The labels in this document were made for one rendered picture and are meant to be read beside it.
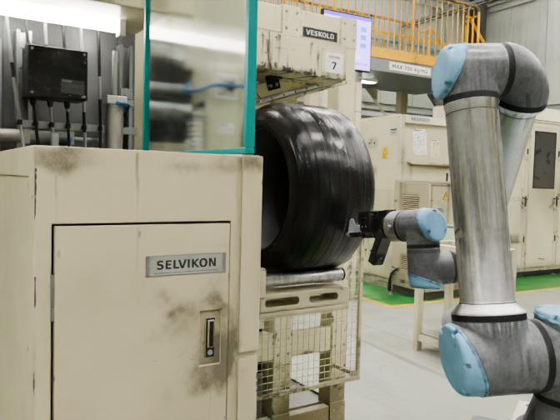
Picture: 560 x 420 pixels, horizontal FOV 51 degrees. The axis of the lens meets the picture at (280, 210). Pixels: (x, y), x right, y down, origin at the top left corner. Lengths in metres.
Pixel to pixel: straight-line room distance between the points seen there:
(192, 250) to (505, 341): 0.63
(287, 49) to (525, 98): 1.16
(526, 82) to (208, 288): 0.79
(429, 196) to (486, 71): 4.99
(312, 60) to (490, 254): 1.35
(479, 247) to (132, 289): 0.69
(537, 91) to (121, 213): 0.90
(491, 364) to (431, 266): 0.45
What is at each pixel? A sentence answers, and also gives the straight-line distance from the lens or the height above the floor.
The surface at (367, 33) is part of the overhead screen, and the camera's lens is 6.21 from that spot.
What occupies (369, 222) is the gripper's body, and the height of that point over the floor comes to 1.10.
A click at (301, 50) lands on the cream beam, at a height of 1.73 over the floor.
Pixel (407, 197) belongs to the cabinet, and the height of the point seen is 1.06.
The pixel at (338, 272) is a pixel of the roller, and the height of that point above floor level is 0.91.
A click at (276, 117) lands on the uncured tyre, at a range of 1.93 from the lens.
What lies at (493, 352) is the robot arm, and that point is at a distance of 1.25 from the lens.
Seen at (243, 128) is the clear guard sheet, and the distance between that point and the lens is 1.08.
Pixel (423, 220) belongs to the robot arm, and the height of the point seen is 1.13.
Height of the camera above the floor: 1.23
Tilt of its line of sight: 3 degrees down
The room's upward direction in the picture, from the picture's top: 1 degrees clockwise
